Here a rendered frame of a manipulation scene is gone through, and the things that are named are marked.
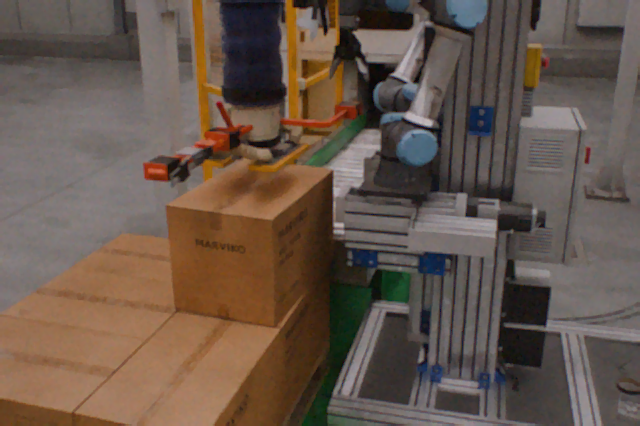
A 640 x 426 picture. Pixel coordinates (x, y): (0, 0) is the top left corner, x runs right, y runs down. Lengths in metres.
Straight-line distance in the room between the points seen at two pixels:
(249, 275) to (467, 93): 0.95
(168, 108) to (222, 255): 1.67
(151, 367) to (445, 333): 1.08
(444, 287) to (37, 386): 1.39
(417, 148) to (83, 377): 1.22
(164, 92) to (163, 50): 0.23
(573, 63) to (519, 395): 9.12
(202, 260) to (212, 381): 0.46
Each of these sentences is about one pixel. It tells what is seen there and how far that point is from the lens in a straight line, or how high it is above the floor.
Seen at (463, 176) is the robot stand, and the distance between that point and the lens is 2.34.
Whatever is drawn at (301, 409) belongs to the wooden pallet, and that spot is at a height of 0.02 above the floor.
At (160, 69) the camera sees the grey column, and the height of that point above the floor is 1.17.
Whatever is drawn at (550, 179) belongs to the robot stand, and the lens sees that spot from 2.30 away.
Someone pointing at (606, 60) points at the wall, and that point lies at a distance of 11.49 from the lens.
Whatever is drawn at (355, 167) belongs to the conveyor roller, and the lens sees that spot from 4.08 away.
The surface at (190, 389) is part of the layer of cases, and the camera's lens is 2.08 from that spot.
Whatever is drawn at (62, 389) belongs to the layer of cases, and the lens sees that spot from 2.18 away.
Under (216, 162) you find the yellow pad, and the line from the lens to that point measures 2.36.
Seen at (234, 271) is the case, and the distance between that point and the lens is 2.31.
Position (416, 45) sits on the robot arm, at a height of 1.41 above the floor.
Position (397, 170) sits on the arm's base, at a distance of 2.16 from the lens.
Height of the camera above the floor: 1.73
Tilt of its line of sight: 20 degrees down
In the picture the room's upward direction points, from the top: straight up
